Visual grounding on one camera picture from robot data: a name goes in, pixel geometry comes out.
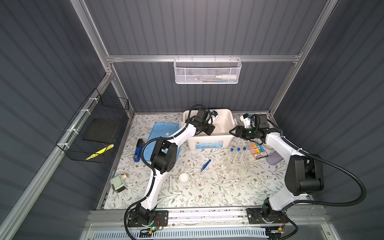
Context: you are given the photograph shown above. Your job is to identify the white plastic storage bin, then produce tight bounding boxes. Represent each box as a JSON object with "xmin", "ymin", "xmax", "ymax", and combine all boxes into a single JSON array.
[{"xmin": 179, "ymin": 108, "xmax": 239, "ymax": 151}]

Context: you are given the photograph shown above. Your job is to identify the blue plastic tweezers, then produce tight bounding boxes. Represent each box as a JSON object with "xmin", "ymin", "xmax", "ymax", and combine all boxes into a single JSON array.
[{"xmin": 201, "ymin": 159, "xmax": 212, "ymax": 172}]

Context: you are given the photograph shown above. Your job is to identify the white mortar bowl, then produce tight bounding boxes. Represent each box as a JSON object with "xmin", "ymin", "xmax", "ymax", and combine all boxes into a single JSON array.
[{"xmin": 179, "ymin": 173, "xmax": 191, "ymax": 184}]

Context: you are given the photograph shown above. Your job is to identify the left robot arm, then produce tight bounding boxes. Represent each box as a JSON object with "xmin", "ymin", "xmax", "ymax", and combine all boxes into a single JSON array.
[{"xmin": 127, "ymin": 104, "xmax": 218, "ymax": 225}]

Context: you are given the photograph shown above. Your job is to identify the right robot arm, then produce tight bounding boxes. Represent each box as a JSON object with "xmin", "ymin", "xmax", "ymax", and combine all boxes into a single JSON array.
[{"xmin": 229, "ymin": 114, "xmax": 367, "ymax": 212}]

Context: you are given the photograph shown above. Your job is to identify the highlighter pen pack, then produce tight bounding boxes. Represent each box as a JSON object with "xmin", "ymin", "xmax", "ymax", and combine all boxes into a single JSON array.
[{"xmin": 249, "ymin": 142, "xmax": 268, "ymax": 160}]

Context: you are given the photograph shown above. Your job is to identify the grey purple pouch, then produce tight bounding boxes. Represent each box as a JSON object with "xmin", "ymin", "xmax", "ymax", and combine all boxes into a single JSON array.
[{"xmin": 267, "ymin": 152, "xmax": 284, "ymax": 166}]

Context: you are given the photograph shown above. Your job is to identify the clear test tube rack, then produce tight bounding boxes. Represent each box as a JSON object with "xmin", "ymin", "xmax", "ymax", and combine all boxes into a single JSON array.
[{"xmin": 225, "ymin": 150, "xmax": 251, "ymax": 178}]

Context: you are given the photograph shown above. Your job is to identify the blue plastic bin lid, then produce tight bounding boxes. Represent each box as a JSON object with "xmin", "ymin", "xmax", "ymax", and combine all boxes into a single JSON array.
[{"xmin": 140, "ymin": 121, "xmax": 182, "ymax": 165}]

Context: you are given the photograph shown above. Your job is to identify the white bottle in basket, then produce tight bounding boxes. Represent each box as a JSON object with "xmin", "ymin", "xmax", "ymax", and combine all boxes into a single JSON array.
[{"xmin": 215, "ymin": 75, "xmax": 238, "ymax": 81}]

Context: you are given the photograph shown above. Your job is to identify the blue stapler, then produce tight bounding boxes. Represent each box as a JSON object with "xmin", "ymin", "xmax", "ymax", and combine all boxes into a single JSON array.
[{"xmin": 134, "ymin": 139, "xmax": 145, "ymax": 163}]

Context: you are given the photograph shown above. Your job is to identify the green tape dispenser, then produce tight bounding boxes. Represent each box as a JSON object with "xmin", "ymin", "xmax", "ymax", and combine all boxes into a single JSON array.
[{"xmin": 110, "ymin": 174, "xmax": 129, "ymax": 193}]

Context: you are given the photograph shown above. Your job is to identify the white wire wall basket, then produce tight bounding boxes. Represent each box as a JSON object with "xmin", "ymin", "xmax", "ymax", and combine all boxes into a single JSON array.
[{"xmin": 173, "ymin": 58, "xmax": 242, "ymax": 85}]

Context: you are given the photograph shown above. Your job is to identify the black wire side basket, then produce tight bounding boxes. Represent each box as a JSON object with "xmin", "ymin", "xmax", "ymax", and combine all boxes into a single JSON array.
[{"xmin": 56, "ymin": 90, "xmax": 130, "ymax": 164}]

